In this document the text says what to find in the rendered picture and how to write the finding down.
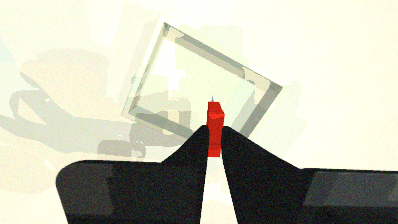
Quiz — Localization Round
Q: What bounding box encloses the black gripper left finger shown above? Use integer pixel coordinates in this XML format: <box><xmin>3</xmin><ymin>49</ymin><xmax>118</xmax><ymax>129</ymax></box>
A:
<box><xmin>56</xmin><ymin>125</ymin><xmax>210</xmax><ymax>224</ymax></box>

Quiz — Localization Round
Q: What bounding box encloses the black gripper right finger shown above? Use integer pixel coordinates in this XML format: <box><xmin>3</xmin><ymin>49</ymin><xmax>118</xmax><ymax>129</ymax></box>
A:
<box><xmin>221</xmin><ymin>126</ymin><xmax>398</xmax><ymax>224</ymax></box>

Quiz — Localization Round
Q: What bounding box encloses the shallow grey rectangular tray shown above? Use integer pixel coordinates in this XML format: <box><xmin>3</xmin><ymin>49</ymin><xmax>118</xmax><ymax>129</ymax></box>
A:
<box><xmin>121</xmin><ymin>11</ymin><xmax>291</xmax><ymax>142</ymax></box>

